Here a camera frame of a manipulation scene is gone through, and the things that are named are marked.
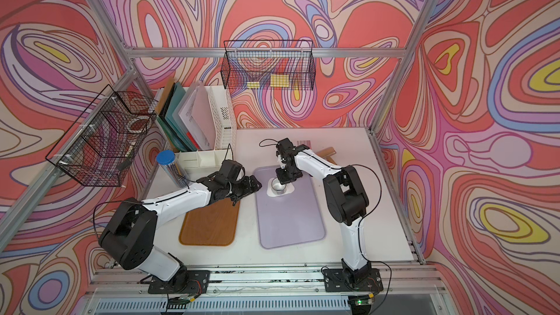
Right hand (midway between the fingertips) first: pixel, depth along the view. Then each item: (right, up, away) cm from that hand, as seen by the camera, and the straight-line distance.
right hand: (287, 185), depth 95 cm
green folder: (-48, +25, -8) cm, 55 cm away
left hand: (-12, 0, -7) cm, 14 cm away
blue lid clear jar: (-46, +11, -11) cm, 49 cm away
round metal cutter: (-4, -1, +1) cm, 4 cm away
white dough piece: (+1, -1, 0) cm, 2 cm away
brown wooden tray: (-30, -15, -8) cm, 35 cm away
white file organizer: (-32, +39, +16) cm, 53 cm away
